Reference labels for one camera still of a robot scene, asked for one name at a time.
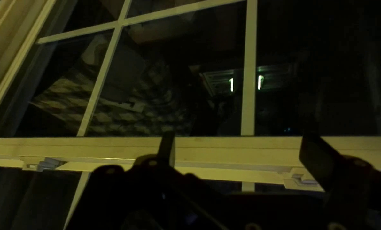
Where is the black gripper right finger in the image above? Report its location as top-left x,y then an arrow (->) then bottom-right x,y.
299,131 -> 341,194

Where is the white window sash behind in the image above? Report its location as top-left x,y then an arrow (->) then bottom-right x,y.
61,170 -> 258,230

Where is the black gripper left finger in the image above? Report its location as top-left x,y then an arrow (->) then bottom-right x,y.
155,130 -> 176,167

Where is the white window casing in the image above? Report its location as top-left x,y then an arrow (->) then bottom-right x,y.
0,0 -> 57,126

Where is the white window latch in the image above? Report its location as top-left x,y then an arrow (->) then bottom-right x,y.
22,155 -> 68,172
278,167 -> 324,191

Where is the white window sash with latches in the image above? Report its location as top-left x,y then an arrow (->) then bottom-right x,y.
0,0 -> 381,193

